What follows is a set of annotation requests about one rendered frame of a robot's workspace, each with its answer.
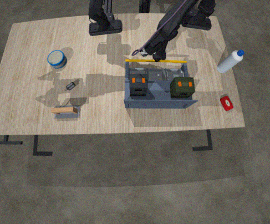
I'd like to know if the red mint tin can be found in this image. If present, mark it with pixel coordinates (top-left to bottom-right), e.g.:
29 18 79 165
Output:
220 96 233 111

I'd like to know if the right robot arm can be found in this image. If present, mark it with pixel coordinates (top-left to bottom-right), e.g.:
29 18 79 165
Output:
88 0 121 33

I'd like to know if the white bottle with blue cap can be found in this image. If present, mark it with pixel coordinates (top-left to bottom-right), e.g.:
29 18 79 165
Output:
217 50 244 74

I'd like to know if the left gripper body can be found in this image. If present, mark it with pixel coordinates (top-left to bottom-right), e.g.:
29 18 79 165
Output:
141 47 166 60

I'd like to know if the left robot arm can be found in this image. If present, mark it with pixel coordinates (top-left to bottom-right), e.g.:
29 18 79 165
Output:
141 0 216 57

